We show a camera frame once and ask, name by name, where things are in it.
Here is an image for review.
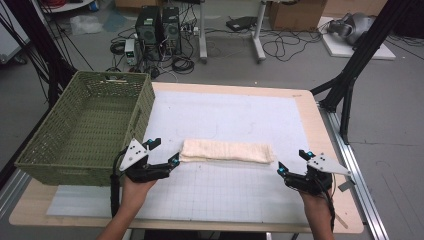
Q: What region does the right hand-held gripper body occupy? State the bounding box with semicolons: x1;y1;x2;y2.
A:
284;153;353;195

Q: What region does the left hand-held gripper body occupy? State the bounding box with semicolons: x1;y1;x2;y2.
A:
119;138;173;184

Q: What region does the cream towel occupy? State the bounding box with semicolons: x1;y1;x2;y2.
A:
179;138;276;165

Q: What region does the person's left hand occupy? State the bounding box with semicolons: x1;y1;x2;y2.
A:
121;176;158;215

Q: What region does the person's right hand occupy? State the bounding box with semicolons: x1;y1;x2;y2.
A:
298;189;333;220

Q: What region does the small grey tape piece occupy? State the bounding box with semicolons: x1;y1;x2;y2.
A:
337;179;356;193

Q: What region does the green woven basket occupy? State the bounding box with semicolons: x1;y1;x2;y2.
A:
14;70;156;187

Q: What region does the white grid mat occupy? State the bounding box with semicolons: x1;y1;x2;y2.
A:
46;89;312;225

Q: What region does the grey bench power supply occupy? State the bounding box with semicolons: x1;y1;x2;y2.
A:
123;38;139;67

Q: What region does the black computer tower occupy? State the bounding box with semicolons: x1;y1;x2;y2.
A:
161;6;183;56
134;5;163;62

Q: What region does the white table leg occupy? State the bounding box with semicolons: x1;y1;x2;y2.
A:
198;0;209;65
251;0;267;64

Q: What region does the white floor board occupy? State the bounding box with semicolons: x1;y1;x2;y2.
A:
318;16;398;61

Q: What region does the clear plastic bag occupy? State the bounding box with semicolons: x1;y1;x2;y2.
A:
68;14;103;36

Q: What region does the grey rounded shell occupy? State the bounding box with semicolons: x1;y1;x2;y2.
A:
326;12;377;46

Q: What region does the large cardboard box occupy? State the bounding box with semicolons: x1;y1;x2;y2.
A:
268;0;328;32

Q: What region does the black flat device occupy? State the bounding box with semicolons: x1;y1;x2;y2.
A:
225;15;258;33

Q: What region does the aluminium rail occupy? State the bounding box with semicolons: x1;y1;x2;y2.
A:
0;168;32;219
318;102;390;240

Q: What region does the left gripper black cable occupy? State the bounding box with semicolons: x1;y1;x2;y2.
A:
110;151;128;218

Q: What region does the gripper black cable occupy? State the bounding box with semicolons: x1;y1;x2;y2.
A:
110;151;128;218
318;178;337;233

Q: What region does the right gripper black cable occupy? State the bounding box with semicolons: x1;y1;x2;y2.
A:
318;178;337;233

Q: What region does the coiled black cable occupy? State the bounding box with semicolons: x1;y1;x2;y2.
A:
171;55;196;75

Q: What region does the loose black floor cable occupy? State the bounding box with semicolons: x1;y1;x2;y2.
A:
260;29;324;63

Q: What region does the black metal stand frame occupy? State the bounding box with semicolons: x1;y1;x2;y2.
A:
309;0;416;145
3;0;78;108

